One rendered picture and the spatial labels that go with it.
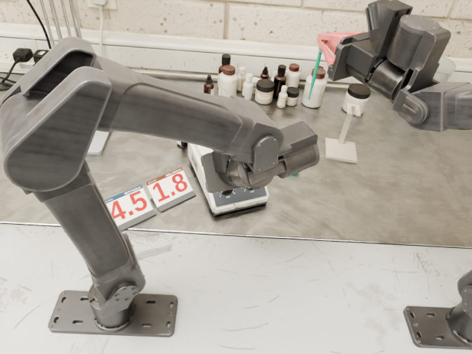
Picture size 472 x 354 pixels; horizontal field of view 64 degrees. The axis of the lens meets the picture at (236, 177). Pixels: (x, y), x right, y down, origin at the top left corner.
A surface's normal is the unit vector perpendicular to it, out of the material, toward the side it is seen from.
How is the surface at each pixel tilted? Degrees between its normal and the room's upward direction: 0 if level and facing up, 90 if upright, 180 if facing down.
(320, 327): 0
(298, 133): 8
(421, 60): 90
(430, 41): 90
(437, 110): 90
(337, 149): 0
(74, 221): 91
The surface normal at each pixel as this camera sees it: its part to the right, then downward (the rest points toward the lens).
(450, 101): -0.85, 0.27
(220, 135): 0.27, 0.65
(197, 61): -0.01, 0.69
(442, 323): 0.07, -0.72
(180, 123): 0.48, 0.59
